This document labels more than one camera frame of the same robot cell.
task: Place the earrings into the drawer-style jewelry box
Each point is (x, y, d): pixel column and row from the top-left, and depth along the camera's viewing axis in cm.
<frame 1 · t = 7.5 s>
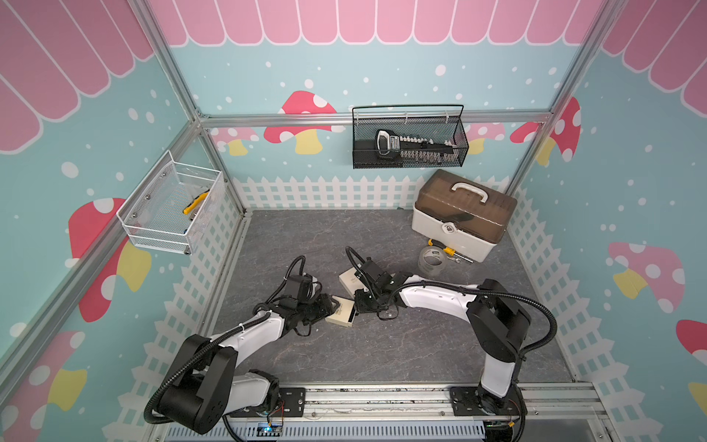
left hand: (334, 311, 88), fingers open
right hand: (356, 306, 88), fingers open
brown lid white toolbox: (457, 214, 94), point 21 cm above the table
clear tape roll: (432, 261, 106), on the table

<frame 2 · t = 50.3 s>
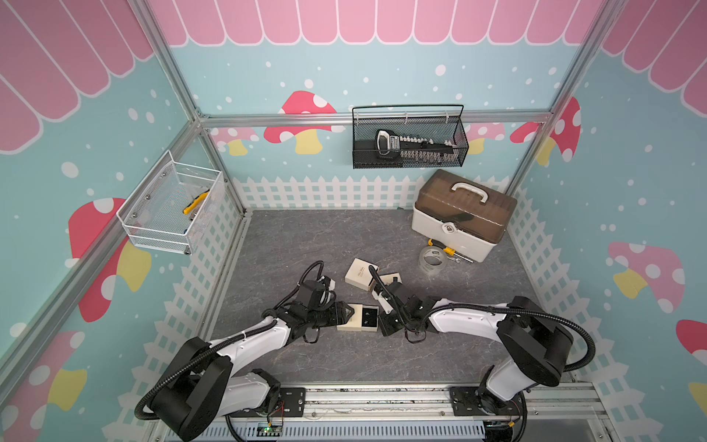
left hand: (346, 317, 86), fingers open
right hand: (378, 323, 87), fingers closed
the named things where they were.

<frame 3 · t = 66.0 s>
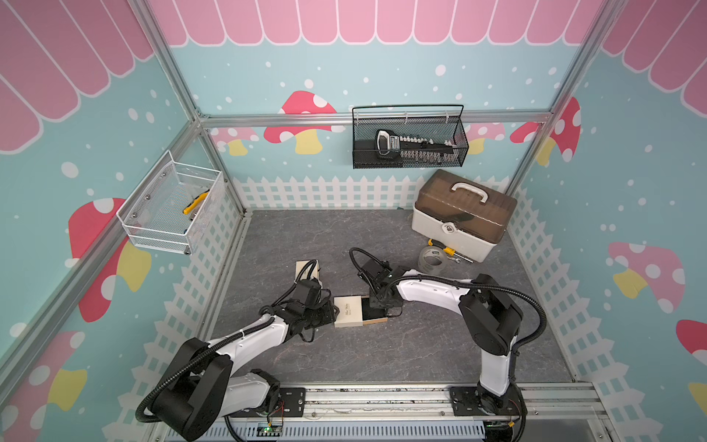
left hand: (335, 317, 88), fingers open
right hand: (378, 301, 92), fingers closed
the named things where they were.

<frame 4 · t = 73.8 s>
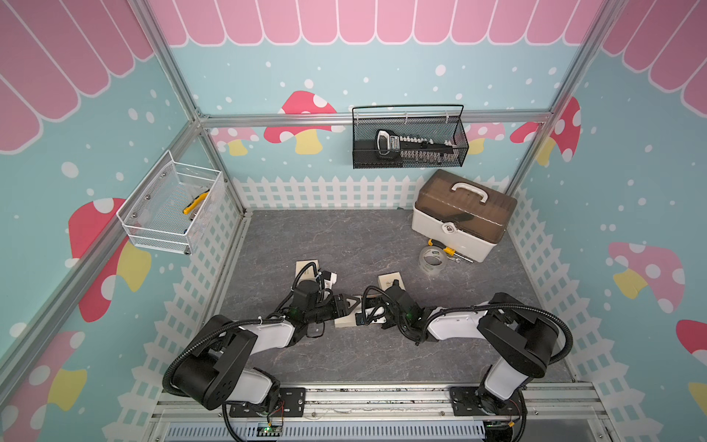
left hand: (356, 307, 86), fingers open
right hand: (375, 298, 91), fingers closed
the named things where they were.

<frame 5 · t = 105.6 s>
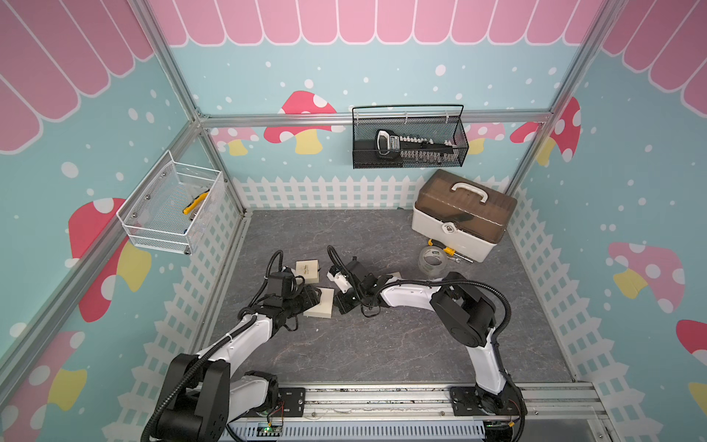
left hand: (315, 299, 89), fingers open
right hand: (333, 303, 91), fingers closed
the named things where they were.

